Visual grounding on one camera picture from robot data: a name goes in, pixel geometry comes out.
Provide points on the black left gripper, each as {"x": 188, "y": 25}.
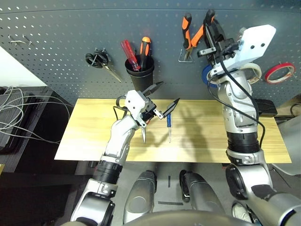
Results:
{"x": 148, "y": 110}

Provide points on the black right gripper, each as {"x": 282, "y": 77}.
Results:
{"x": 223, "y": 50}

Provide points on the orange black needle-nose pliers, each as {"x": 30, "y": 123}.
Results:
{"x": 187, "y": 30}

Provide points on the blue tape roll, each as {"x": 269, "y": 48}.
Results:
{"x": 205, "y": 75}

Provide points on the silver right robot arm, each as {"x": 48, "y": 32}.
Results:
{"x": 237, "y": 110}

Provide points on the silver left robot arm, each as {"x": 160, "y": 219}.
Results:
{"x": 120, "y": 134}

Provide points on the dark grey pegboard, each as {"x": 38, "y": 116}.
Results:
{"x": 70, "y": 26}

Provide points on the black tool cup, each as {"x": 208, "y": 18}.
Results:
{"x": 142, "y": 80}

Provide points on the white tape roll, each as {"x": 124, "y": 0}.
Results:
{"x": 257, "y": 70}

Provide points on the red tape roll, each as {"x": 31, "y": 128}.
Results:
{"x": 271, "y": 71}

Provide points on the black tool case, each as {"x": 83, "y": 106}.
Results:
{"x": 265, "y": 107}

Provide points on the short black floor tape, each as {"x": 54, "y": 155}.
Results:
{"x": 169, "y": 181}

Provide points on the silver left robot leg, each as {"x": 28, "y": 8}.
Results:
{"x": 138, "y": 200}

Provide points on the silver robot leg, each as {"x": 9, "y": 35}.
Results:
{"x": 138, "y": 200}
{"x": 202, "y": 195}

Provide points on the silver right robot leg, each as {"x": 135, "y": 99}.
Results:
{"x": 202, "y": 195}

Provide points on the long black floor tape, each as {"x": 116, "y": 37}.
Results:
{"x": 170, "y": 203}

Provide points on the grey robot torso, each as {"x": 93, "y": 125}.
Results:
{"x": 188, "y": 219}

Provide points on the white grey machine housing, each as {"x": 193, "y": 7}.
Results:
{"x": 291, "y": 141}

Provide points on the white sneaker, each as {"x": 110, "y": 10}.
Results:
{"x": 242, "y": 212}

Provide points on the white panel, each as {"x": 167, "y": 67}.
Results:
{"x": 14, "y": 73}

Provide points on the small metal peg hook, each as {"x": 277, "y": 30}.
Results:
{"x": 15, "y": 42}

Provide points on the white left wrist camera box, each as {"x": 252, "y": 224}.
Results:
{"x": 134, "y": 102}

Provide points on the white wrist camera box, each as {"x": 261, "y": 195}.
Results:
{"x": 134, "y": 102}
{"x": 256, "y": 42}

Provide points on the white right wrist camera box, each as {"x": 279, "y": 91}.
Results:
{"x": 256, "y": 42}

